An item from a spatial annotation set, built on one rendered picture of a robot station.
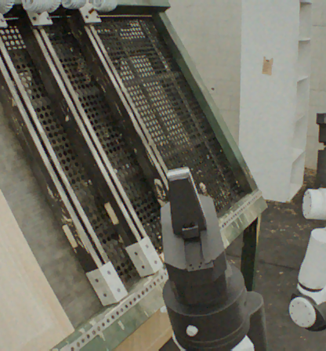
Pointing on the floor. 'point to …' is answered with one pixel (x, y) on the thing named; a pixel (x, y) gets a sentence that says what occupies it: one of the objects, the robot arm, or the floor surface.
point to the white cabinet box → (275, 93)
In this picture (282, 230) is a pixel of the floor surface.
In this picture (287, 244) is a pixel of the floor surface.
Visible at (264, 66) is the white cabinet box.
